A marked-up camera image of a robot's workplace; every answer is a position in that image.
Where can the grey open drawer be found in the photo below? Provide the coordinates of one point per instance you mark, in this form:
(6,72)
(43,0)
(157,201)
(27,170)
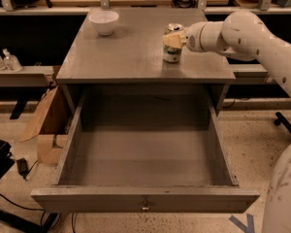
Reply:
(123,150)

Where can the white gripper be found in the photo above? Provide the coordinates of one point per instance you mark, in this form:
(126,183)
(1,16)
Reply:
(192,38)

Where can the black chair base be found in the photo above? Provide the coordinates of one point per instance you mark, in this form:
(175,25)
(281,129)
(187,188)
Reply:
(281,119)

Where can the green white 7up can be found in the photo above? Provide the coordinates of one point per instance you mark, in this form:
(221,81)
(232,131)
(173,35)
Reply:
(172,55)

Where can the black power adapter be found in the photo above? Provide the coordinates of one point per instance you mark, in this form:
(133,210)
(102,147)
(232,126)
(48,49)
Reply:
(22,167)

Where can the grey wooden cabinet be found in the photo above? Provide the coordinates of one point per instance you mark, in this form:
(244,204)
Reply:
(134,54)

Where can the blue floor tape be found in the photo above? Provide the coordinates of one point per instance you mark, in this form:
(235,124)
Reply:
(247,227)

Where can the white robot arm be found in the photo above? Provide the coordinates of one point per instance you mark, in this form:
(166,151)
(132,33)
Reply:
(243,35)

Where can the white ceramic bowl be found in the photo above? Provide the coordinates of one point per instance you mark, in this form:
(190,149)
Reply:
(104,22)

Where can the metal drawer knob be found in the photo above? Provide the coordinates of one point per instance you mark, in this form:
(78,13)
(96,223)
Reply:
(145,207)

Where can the brown cardboard box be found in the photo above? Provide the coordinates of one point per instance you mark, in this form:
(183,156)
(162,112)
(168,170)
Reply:
(48,125)

